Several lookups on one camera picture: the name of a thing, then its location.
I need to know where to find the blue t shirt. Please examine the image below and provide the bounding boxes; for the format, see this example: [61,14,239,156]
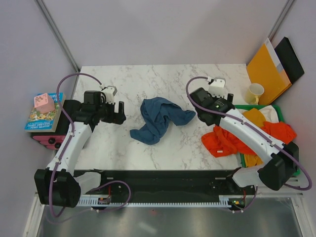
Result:
[130,97,196,145]

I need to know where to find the orange t shirt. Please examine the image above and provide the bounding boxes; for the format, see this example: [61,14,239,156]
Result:
[201,121,297,159]

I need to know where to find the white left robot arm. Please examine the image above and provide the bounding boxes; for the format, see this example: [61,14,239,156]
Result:
[34,86,126,208]

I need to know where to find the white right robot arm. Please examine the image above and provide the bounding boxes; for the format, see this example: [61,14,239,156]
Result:
[187,87,298,195]

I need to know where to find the green plastic bin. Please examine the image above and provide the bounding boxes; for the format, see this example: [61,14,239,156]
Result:
[235,105,300,177]

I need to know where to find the yellow mug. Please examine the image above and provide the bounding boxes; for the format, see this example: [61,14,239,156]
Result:
[244,83,265,105]

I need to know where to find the yellow t shirt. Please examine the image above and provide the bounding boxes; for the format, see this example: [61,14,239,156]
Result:
[243,108,266,167]

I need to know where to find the white t shirt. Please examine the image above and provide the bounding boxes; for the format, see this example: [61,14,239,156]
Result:
[259,105,279,123]

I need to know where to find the orange folder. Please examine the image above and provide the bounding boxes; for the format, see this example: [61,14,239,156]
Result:
[246,39,292,105]

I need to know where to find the pink black dumbbell set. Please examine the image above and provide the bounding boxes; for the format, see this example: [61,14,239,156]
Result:
[31,132,66,150]

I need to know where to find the pink dice cube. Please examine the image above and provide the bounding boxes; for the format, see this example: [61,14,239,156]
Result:
[34,93,55,114]

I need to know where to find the blue paperback book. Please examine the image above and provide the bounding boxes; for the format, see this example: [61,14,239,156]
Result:
[24,93,61,133]

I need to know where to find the black flat box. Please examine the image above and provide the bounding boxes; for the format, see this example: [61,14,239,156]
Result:
[275,37,305,84]

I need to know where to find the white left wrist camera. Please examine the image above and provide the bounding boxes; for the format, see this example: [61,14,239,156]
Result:
[99,85,118,105]

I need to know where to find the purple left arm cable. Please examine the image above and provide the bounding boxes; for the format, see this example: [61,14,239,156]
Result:
[46,73,132,218]

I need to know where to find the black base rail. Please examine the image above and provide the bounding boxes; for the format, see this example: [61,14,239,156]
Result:
[88,170,255,202]

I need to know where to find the white cable duct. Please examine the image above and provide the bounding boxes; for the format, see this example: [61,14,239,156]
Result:
[77,195,242,208]

